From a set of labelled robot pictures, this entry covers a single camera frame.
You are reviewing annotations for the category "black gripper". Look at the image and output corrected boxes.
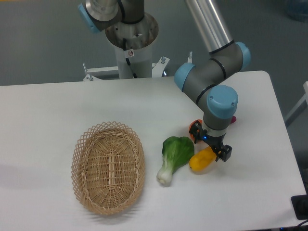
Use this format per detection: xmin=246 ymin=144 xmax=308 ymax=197
xmin=189 ymin=121 xmax=232 ymax=162

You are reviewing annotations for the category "yellow mango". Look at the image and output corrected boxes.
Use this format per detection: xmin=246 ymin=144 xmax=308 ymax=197
xmin=189 ymin=147 xmax=217 ymax=172

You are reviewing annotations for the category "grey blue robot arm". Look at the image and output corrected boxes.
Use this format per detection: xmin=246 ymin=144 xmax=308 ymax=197
xmin=78 ymin=0 xmax=251 ymax=161

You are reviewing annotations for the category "orange fruit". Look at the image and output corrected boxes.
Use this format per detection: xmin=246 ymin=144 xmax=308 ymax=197
xmin=189 ymin=119 xmax=202 ymax=143

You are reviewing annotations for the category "purple sweet potato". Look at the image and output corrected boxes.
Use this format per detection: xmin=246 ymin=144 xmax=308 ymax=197
xmin=230 ymin=115 xmax=237 ymax=124

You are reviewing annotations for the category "green bok choy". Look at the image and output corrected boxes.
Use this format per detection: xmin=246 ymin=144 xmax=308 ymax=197
xmin=156 ymin=136 xmax=194 ymax=186

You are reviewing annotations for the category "woven wicker basket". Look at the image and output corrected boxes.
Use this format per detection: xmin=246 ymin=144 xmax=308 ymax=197
xmin=71 ymin=121 xmax=145 ymax=215

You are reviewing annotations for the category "black device at table edge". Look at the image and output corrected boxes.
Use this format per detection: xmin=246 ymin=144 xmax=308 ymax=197
xmin=291 ymin=194 xmax=308 ymax=220

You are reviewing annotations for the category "white metal base frame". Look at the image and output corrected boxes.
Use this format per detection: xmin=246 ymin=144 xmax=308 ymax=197
xmin=82 ymin=51 xmax=195 ymax=81

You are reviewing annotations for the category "white frame at right edge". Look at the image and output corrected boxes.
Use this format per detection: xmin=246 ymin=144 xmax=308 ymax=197
xmin=284 ymin=81 xmax=308 ymax=127

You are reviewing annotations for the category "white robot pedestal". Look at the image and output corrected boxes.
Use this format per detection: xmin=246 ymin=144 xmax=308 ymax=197
xmin=105 ymin=13 xmax=159 ymax=79

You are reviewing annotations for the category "black cable on pedestal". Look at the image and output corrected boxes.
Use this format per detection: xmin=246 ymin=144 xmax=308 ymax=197
xmin=122 ymin=38 xmax=138 ymax=79

